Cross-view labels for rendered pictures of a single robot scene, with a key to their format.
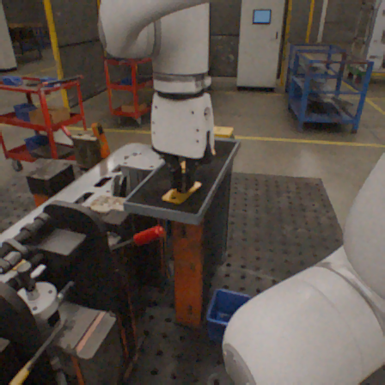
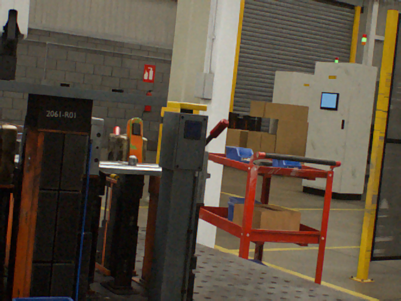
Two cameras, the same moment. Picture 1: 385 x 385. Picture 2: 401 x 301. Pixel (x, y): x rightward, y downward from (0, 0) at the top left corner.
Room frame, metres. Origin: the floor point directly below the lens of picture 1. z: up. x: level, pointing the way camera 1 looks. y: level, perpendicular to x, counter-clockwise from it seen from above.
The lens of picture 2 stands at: (-0.25, -1.21, 1.16)
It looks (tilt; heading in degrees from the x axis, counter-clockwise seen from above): 3 degrees down; 44
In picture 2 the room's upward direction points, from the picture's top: 6 degrees clockwise
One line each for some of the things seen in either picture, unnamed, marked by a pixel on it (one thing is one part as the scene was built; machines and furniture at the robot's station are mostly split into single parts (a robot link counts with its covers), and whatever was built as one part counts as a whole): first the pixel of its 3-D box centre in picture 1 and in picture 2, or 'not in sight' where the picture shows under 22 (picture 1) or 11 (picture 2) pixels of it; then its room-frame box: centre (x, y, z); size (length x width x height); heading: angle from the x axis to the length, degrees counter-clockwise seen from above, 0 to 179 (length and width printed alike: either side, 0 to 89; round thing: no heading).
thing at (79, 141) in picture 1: (94, 178); (119, 203); (1.12, 0.39, 0.88); 0.15 x 0.11 x 0.36; 72
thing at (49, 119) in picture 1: (44, 126); (256, 239); (3.01, 1.46, 0.49); 0.81 x 0.47 x 0.97; 65
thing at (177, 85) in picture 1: (181, 81); not in sight; (0.51, 0.02, 1.36); 0.09 x 0.08 x 0.03; 61
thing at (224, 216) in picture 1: (217, 202); (175, 223); (0.87, -0.08, 0.92); 0.08 x 0.08 x 0.44; 72
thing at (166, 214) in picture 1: (192, 168); (61, 91); (0.62, 0.00, 1.16); 0.37 x 0.14 x 0.02; 162
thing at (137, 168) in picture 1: (148, 225); (70, 214); (0.77, 0.13, 0.90); 0.13 x 0.10 x 0.41; 72
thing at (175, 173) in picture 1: (170, 168); not in sight; (0.52, 0.04, 1.20); 0.03 x 0.03 x 0.07; 61
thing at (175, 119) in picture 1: (180, 119); (12, 6); (0.51, 0.02, 1.30); 0.10 x 0.07 x 0.11; 61
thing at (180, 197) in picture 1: (182, 189); not in sight; (0.51, 0.02, 1.17); 0.08 x 0.04 x 0.01; 151
